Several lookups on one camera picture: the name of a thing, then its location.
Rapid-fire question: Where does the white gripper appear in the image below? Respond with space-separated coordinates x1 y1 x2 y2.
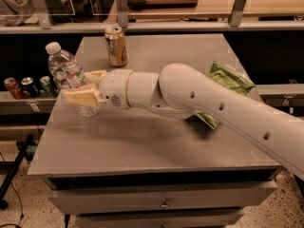
62 69 132 109

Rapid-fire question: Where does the clear plastic water bottle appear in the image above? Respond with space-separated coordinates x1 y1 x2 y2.
46 42 100 117

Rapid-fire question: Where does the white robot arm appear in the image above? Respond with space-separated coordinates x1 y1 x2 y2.
62 63 304 179

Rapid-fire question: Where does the green soda can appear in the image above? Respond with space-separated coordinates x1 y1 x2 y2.
40 76 56 98

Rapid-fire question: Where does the gold soda can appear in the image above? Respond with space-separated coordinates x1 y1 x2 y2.
104 27 127 67

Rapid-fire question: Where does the red soda can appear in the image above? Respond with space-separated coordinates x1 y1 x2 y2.
4 77 23 100

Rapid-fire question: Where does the grey side shelf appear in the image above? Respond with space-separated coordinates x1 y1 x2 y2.
0 91 56 115

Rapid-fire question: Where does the grey drawer cabinet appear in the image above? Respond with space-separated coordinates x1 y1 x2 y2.
27 33 300 228

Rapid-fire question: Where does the grey cloth behind glass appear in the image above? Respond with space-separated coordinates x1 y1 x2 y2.
0 0 72 26

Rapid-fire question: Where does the green kettle chips bag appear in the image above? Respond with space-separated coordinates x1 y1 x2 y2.
195 61 256 130

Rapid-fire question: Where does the upper grey drawer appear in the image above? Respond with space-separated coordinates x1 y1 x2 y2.
49 180 276 214

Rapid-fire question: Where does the grey drawer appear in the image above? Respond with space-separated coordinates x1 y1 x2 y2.
75 208 243 228
49 180 276 214

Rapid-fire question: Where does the lower grey drawer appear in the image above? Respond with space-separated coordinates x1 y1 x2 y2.
75 208 243 228

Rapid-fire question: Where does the left metal bracket post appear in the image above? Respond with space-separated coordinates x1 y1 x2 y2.
31 0 51 29

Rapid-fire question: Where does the metal bracket post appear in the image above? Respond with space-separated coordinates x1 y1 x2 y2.
116 0 128 29
228 0 247 27
31 0 51 29

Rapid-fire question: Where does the black stand with cable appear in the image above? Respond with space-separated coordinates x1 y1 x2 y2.
0 134 38 210

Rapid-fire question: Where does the middle metal bracket post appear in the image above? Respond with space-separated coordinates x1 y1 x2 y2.
116 0 128 29

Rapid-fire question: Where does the right metal bracket post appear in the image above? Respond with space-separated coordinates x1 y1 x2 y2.
228 0 247 27

